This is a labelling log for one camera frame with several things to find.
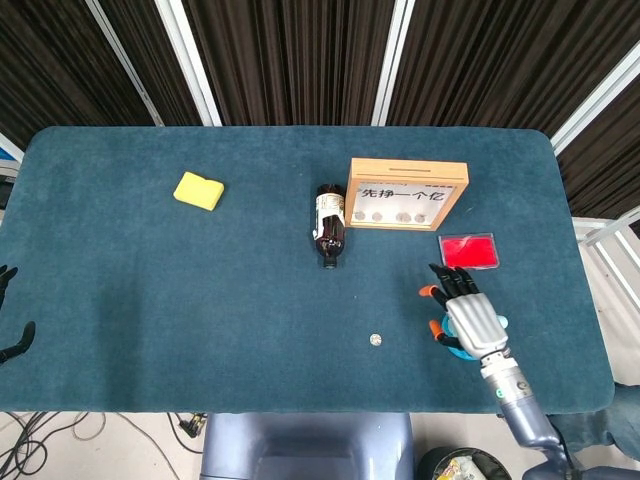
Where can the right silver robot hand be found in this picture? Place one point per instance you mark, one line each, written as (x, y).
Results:
(475, 322)

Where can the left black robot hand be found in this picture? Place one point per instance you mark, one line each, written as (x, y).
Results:
(25, 340)

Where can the silver coin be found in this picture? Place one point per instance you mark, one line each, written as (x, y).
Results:
(375, 340)

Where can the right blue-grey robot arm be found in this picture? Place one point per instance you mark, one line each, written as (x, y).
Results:
(525, 415)

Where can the light blue toy roller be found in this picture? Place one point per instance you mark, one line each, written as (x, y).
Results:
(501, 321)

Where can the blue round plate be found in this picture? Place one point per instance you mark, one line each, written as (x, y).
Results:
(460, 354)

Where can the red ink pad case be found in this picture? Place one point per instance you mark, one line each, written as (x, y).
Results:
(470, 252)

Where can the teal tablecloth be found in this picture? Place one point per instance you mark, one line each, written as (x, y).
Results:
(150, 300)

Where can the black trash bin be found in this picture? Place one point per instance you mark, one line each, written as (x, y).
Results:
(427, 462)

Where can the dark glass bottle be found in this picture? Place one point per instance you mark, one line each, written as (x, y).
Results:
(330, 235)

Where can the black power plug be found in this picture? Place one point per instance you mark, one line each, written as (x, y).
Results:
(192, 425)

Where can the blue-grey robot torso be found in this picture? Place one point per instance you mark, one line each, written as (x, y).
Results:
(300, 445)

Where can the yellow sponge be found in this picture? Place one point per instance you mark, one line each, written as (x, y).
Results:
(197, 191)

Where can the dark pleated curtain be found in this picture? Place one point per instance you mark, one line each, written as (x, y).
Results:
(300, 60)

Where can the aluminium frame rack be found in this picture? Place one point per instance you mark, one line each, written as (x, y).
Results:
(605, 235)

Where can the wooden framed money box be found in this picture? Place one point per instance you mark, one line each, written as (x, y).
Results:
(405, 167)

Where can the wide white partition post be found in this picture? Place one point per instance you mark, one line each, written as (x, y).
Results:
(595, 97)
(187, 60)
(391, 60)

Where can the thin grey partition post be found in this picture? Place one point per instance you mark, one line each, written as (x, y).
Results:
(125, 65)

